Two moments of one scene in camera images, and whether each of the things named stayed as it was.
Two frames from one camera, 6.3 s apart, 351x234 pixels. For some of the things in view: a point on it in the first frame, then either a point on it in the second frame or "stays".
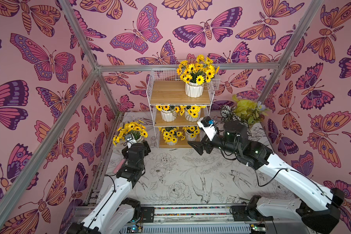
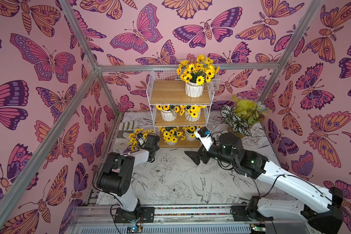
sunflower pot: [168, 113] stays
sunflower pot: [193, 133] stays
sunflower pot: [137, 128] -> [150, 141]
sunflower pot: [196, 74] stays
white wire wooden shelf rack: [175, 117] stays
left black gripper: [145, 148] -> [157, 147]
